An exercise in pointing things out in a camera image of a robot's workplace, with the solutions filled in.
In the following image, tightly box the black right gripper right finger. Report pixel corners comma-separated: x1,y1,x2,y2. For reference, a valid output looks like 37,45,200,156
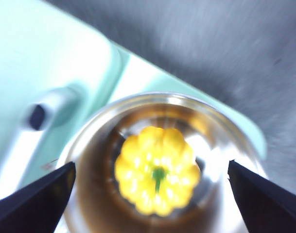
227,159,296,233

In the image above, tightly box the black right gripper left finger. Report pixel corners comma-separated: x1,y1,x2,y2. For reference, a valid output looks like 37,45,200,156
0,161,77,233

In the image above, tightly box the yellow toy pumpkin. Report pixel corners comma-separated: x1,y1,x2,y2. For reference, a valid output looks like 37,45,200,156
114,126,201,217

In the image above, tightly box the pale green pot with handle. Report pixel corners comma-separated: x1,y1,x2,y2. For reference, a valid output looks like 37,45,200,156
61,91,267,233

